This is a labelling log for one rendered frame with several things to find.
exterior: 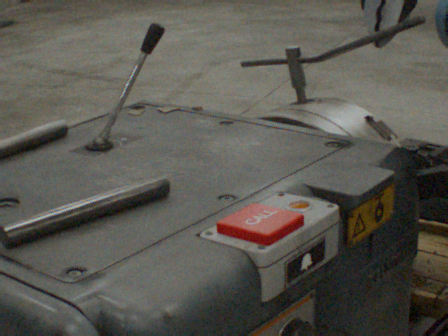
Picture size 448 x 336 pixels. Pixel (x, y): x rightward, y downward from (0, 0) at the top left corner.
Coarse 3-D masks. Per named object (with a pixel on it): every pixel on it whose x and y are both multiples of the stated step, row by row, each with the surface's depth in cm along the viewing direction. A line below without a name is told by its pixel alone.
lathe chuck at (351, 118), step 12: (312, 96) 139; (324, 96) 137; (276, 108) 135; (288, 108) 132; (300, 108) 131; (312, 108) 131; (324, 108) 131; (336, 108) 132; (348, 108) 132; (360, 108) 133; (336, 120) 128; (348, 120) 129; (360, 120) 130; (348, 132) 126; (360, 132) 128; (372, 132) 129; (396, 144) 131
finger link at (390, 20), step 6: (390, 0) 121; (396, 0) 120; (402, 0) 119; (390, 6) 121; (396, 6) 120; (402, 6) 120; (390, 12) 121; (396, 12) 121; (384, 18) 122; (390, 18) 122; (396, 18) 121; (408, 18) 126; (384, 24) 122; (390, 24) 122; (390, 36) 123; (378, 42) 124; (384, 42) 124
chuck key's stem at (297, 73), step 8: (288, 48) 132; (296, 48) 132; (288, 56) 133; (296, 56) 133; (288, 64) 134; (296, 64) 133; (296, 72) 133; (304, 72) 134; (296, 80) 133; (304, 80) 134; (296, 88) 134; (304, 88) 134; (296, 96) 135; (304, 96) 134; (296, 104) 135
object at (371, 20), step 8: (368, 0) 123; (376, 0) 122; (384, 0) 122; (368, 8) 123; (376, 8) 122; (384, 8) 126; (368, 16) 124; (376, 16) 123; (384, 16) 127; (368, 24) 124; (376, 24) 124
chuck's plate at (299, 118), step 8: (272, 112) 131; (280, 112) 130; (288, 112) 129; (296, 112) 129; (304, 112) 129; (272, 120) 129; (280, 120) 128; (288, 120) 128; (296, 120) 127; (304, 120) 126; (312, 120) 126; (320, 120) 127; (328, 120) 127; (312, 128) 125; (320, 128) 125; (328, 128) 125; (336, 128) 126
